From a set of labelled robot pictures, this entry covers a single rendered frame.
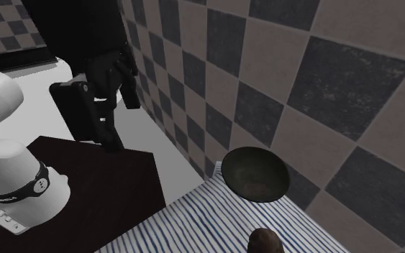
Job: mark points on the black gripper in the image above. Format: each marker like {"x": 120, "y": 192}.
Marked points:
{"x": 79, "y": 31}

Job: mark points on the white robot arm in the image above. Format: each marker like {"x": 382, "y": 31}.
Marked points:
{"x": 9, "y": 164}

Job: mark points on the dark robot stand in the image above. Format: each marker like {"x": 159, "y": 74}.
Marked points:
{"x": 111, "y": 196}

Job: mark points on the white blue striped bed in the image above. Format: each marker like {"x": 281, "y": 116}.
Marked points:
{"x": 202, "y": 227}

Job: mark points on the dark round bowl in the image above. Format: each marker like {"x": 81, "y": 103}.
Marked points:
{"x": 254, "y": 175}

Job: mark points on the brown rounded object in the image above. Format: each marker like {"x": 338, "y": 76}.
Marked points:
{"x": 265, "y": 242}

